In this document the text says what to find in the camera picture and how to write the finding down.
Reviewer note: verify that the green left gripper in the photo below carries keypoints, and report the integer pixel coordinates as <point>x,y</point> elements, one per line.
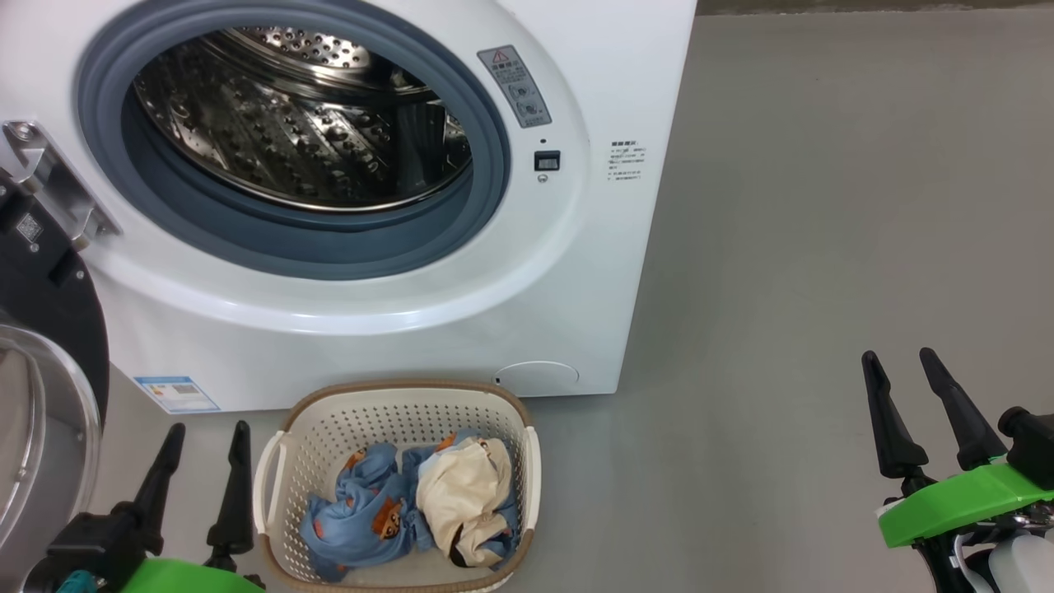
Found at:
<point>189,578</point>

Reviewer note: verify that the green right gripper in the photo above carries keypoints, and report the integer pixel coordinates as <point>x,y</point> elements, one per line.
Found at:
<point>955,502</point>

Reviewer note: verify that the blue garment with orange print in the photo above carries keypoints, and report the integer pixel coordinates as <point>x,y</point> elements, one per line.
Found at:
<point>354,519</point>

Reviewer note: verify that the round black glass washer door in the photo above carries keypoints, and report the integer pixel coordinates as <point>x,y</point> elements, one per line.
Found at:
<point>58,313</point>

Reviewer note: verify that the cream garment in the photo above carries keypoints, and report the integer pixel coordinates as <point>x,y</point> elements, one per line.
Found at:
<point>461,490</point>

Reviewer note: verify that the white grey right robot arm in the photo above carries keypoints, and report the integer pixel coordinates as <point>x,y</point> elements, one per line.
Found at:
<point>1017,564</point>

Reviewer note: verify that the metal door hinge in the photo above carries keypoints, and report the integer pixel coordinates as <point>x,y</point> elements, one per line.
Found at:
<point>49,177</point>

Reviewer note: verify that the perforated steel washer drum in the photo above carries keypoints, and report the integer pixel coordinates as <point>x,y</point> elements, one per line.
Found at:
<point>280,132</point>

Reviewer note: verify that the white front-load washing machine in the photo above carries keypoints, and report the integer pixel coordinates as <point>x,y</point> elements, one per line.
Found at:
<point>576,263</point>

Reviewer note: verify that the black door latch socket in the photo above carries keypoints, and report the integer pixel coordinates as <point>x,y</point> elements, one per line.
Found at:
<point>547,161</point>

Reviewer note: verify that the blue energy label sticker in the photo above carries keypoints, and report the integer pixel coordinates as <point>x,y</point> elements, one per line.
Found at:
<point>177,394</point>

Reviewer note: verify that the cream perforated laundry basket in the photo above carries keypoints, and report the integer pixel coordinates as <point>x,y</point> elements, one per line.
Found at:
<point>362,412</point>

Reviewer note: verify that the round white filter cover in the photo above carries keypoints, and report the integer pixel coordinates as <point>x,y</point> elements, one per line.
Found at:
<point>537,379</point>

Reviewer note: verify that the small printed text label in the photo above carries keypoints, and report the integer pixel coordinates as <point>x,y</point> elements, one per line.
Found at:
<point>627,161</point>

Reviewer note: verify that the grey warning sticker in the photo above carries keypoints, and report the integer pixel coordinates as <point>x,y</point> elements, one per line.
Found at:
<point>515,86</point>

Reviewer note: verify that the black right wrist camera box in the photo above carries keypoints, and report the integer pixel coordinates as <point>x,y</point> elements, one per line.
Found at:
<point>1029,436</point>

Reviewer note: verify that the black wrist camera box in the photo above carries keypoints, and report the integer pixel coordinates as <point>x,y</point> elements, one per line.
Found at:
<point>90,543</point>
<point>1029,436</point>

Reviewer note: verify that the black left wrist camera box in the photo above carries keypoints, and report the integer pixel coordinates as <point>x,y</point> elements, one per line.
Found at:
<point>90,543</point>

